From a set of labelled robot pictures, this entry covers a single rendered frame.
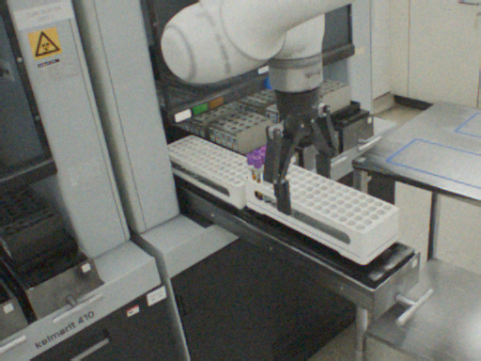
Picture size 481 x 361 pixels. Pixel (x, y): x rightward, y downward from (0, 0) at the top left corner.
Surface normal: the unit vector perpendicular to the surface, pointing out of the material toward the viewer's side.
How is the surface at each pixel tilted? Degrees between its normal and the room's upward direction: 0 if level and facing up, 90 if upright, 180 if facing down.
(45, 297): 90
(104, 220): 90
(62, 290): 90
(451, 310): 0
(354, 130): 90
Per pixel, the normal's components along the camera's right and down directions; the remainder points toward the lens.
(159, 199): 0.69, 0.29
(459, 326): -0.08, -0.88
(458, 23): -0.72, 0.38
